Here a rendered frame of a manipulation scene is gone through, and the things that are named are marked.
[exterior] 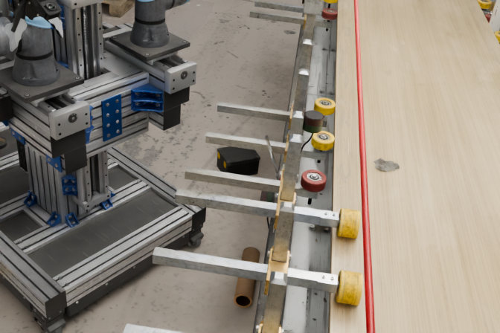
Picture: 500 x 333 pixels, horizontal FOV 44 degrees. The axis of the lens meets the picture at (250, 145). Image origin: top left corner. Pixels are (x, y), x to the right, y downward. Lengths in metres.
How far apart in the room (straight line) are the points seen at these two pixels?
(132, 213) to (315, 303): 1.17
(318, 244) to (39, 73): 1.09
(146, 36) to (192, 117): 1.64
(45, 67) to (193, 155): 1.65
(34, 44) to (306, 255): 1.12
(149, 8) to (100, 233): 1.01
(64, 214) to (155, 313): 0.57
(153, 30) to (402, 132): 1.00
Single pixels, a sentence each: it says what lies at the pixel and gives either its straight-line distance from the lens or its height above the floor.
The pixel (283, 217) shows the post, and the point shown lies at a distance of 1.50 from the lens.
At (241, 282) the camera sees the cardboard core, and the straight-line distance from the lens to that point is 2.78.
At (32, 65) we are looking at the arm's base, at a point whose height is 1.11.
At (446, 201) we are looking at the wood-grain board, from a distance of 2.06.
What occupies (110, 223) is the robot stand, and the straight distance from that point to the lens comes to 2.85.
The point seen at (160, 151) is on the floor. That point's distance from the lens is 3.67.
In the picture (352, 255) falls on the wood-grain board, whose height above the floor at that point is 0.90.
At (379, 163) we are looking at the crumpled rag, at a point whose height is 0.91.
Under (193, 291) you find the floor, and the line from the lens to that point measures 2.83.
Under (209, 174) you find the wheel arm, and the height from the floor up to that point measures 0.86.
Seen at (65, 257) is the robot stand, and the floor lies 0.21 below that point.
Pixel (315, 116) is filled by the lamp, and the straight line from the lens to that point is 1.92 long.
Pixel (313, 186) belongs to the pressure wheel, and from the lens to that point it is 1.98.
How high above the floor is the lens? 2.06
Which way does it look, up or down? 33 degrees down
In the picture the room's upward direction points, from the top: 6 degrees clockwise
